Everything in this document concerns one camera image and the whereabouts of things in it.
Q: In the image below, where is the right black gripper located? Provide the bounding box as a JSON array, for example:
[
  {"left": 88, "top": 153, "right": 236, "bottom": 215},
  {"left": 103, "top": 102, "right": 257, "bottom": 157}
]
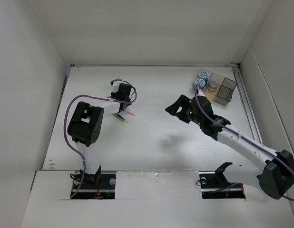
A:
[{"left": 165, "top": 95, "right": 203, "bottom": 126}]

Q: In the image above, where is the blue tape roll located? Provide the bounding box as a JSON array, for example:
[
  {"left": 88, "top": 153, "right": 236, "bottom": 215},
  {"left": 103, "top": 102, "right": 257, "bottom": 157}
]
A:
[
  {"left": 192, "top": 78, "right": 206, "bottom": 89},
  {"left": 198, "top": 70, "right": 211, "bottom": 81}
]

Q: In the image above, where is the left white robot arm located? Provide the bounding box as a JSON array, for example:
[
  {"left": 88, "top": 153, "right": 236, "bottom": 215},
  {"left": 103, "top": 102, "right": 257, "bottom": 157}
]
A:
[{"left": 63, "top": 79, "right": 137, "bottom": 188}]

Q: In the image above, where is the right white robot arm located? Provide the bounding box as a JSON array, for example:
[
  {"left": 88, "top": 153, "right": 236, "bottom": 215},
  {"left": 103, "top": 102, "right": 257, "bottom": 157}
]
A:
[{"left": 165, "top": 95, "right": 294, "bottom": 200}]

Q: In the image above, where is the highlighter pen pack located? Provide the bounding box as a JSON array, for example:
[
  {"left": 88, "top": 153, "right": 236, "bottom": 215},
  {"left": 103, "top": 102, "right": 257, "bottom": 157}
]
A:
[{"left": 111, "top": 111, "right": 136, "bottom": 128}]

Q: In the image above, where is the clear plastic container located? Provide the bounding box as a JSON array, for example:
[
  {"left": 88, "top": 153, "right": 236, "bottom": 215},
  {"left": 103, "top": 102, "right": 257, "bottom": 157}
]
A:
[{"left": 192, "top": 69, "right": 212, "bottom": 93}]

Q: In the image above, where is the grey plastic container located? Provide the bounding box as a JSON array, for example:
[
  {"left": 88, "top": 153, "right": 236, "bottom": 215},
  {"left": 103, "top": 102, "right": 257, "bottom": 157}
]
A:
[{"left": 215, "top": 78, "right": 237, "bottom": 106}]

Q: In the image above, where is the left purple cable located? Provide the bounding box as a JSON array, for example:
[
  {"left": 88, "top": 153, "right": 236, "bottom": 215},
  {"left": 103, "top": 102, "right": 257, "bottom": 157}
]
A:
[{"left": 63, "top": 78, "right": 138, "bottom": 200}]

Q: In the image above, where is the purple cable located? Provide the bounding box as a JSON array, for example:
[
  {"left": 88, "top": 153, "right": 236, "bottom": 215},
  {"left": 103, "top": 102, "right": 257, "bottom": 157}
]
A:
[
  {"left": 193, "top": 83, "right": 294, "bottom": 202},
  {"left": 63, "top": 78, "right": 138, "bottom": 200}
]

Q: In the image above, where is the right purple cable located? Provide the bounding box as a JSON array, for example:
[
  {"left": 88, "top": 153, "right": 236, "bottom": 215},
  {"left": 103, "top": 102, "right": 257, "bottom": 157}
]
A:
[{"left": 193, "top": 83, "right": 294, "bottom": 202}]

